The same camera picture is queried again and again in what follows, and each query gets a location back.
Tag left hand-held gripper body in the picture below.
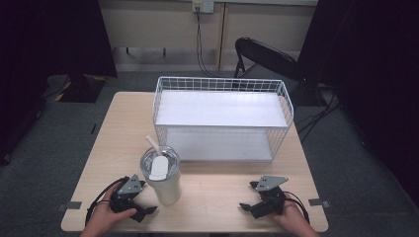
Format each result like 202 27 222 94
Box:
110 174 148 223

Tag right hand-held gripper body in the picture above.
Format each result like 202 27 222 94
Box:
251 176 290 219

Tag white tumbler cup with straw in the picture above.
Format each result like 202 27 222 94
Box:
139 134 183 206

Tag person's right hand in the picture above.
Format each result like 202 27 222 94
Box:
271 193 310 232

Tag person's left hand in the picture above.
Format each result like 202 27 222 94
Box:
88 183 138 232

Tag grey tape strip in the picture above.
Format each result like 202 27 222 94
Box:
307 197 331 208
56 200 83 212

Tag black stand base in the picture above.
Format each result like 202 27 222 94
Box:
58 73 107 104

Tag black folding chair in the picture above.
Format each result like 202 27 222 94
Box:
233 37 302 82

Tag dark curtain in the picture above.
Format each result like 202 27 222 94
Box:
295 0 419 209

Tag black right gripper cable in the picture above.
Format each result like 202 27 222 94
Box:
283 191 311 225

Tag white wire shelf rack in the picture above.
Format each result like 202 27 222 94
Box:
151 76 294 163

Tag black floor cables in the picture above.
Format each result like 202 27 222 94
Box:
293 83 342 143

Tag black wall outlet cable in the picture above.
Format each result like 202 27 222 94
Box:
195 6 225 79

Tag white wall outlet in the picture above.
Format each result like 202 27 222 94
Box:
192 0 215 15

